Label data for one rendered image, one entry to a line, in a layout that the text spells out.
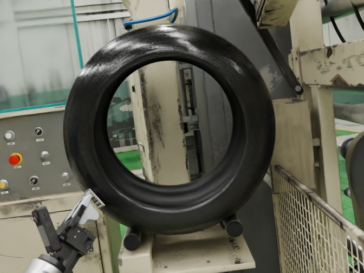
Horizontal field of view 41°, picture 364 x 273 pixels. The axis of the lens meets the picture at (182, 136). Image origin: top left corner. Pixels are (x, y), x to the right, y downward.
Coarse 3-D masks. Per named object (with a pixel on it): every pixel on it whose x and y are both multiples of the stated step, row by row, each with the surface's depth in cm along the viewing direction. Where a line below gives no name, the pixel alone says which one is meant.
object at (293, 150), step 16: (288, 112) 158; (304, 112) 158; (288, 128) 158; (304, 128) 158; (288, 144) 159; (304, 144) 159; (272, 160) 159; (288, 160) 160; (304, 160) 160; (272, 176) 160; (304, 176) 160; (272, 192) 161
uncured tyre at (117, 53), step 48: (144, 48) 123; (192, 48) 123; (96, 96) 124; (240, 96) 125; (96, 144) 153; (240, 144) 154; (96, 192) 128; (144, 192) 155; (192, 192) 156; (240, 192) 128
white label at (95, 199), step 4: (84, 192) 130; (88, 192) 129; (92, 192) 128; (92, 196) 129; (96, 196) 128; (92, 200) 130; (96, 200) 129; (100, 200) 128; (96, 204) 130; (100, 204) 129; (104, 204) 128
